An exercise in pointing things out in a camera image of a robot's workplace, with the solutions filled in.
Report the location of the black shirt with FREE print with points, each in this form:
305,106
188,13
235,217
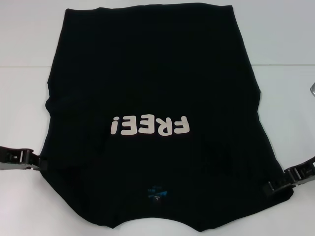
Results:
147,73

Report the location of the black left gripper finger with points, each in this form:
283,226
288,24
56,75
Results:
29,166
14,153

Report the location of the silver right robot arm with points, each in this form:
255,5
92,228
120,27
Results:
312,89

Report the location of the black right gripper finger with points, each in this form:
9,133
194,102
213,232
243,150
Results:
305,173
280,188

